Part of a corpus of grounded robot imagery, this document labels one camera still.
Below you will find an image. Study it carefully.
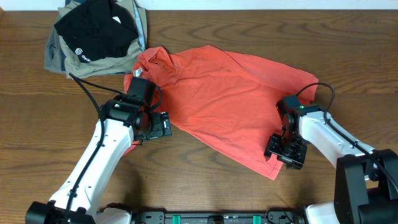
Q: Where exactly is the light blue folded garment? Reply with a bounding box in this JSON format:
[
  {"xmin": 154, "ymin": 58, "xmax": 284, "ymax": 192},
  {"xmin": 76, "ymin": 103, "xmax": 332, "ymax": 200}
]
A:
[{"xmin": 132, "ymin": 0, "xmax": 146, "ymax": 52}]

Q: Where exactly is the khaki folded garment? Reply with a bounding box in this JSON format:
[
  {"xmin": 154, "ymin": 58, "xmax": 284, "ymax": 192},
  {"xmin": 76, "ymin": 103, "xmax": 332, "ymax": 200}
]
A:
[{"xmin": 60, "ymin": 0, "xmax": 147, "ymax": 78}]

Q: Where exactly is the black folded garment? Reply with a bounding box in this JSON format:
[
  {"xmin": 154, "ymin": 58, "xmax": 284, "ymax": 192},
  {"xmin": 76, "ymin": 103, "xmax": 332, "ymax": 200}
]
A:
[{"xmin": 54, "ymin": 0, "xmax": 139, "ymax": 63}]

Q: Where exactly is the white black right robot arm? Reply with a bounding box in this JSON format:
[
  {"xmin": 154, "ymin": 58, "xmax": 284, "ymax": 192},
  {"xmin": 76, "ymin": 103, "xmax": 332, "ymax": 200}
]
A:
[{"xmin": 264, "ymin": 99, "xmax": 397, "ymax": 224}]

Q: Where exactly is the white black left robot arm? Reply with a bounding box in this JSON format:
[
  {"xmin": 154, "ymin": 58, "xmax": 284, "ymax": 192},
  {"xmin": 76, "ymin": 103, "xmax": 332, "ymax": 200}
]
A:
[{"xmin": 25, "ymin": 100, "xmax": 172, "ymax": 224}]

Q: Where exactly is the red soccer t-shirt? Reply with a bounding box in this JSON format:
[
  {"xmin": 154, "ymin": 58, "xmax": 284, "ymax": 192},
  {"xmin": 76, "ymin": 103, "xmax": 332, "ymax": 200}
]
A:
[{"xmin": 132, "ymin": 45, "xmax": 317, "ymax": 180}]

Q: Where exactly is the grey folded garment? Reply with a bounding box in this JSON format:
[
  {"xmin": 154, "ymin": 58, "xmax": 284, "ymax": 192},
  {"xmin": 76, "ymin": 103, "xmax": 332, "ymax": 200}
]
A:
[{"xmin": 44, "ymin": 27, "xmax": 66, "ymax": 73}]

